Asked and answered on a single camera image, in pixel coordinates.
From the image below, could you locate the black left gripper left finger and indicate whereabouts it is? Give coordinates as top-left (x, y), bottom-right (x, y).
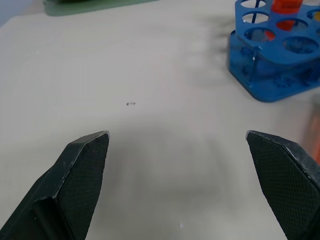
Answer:
top-left (0, 130), bottom-right (111, 240)

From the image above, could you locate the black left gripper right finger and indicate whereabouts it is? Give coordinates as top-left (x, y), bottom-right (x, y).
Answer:
top-left (245, 129), bottom-right (320, 240)

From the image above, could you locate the blue test tube rack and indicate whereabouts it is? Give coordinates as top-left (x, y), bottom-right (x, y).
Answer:
top-left (226, 0), bottom-right (320, 103)

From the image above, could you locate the orange-capped test tube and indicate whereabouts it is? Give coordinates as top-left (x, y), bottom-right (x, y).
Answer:
top-left (265, 0), bottom-right (305, 41)

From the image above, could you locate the green mat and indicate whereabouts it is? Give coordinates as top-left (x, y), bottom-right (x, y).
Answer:
top-left (42, 0), bottom-right (161, 17)

